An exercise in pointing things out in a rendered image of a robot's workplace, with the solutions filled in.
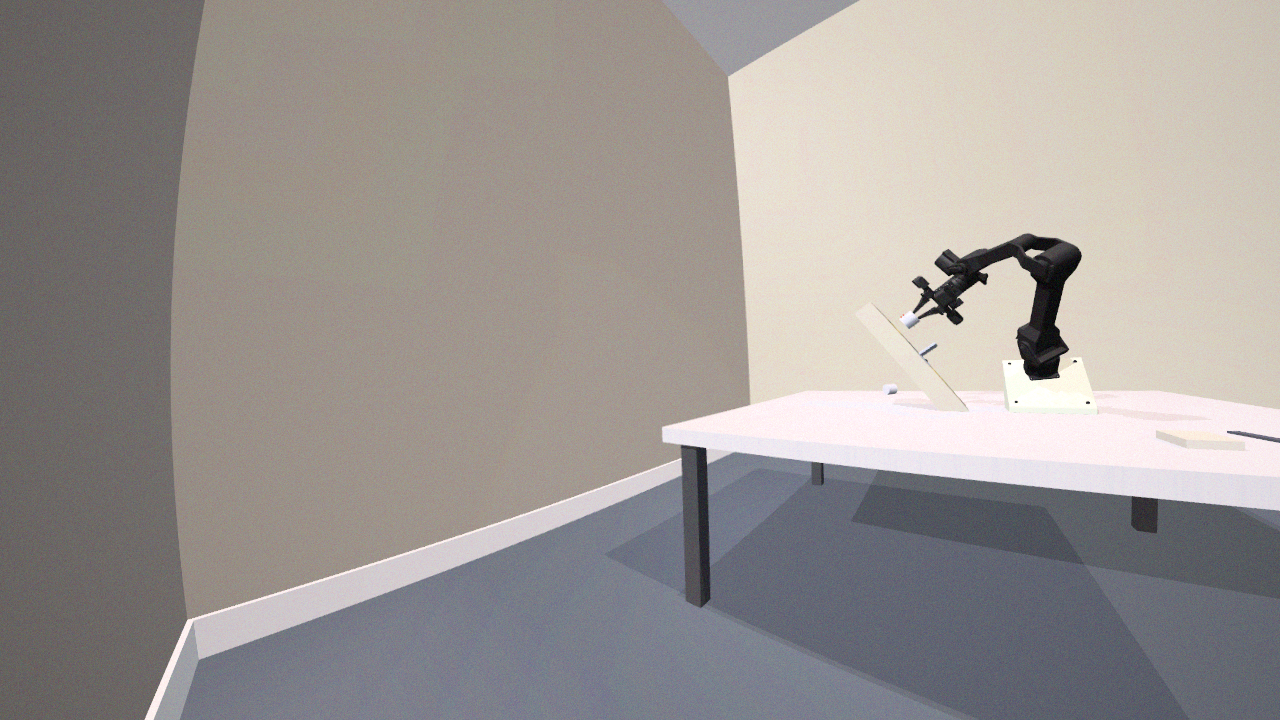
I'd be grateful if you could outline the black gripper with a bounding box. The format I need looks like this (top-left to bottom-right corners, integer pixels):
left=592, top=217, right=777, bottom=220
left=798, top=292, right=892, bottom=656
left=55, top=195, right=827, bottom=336
left=913, top=275, right=965, bottom=325

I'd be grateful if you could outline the grey flat bar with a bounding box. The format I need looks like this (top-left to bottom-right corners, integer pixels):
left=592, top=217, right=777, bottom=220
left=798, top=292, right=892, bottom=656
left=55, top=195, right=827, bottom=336
left=1228, top=430, right=1280, bottom=443

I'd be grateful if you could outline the beige service panel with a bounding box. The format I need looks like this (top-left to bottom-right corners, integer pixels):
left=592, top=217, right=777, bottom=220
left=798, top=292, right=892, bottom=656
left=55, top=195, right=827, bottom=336
left=854, top=302, right=969, bottom=413

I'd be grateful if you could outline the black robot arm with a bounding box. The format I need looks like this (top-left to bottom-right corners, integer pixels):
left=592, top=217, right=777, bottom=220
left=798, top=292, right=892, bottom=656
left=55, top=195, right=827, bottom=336
left=933, top=233, right=1082, bottom=380

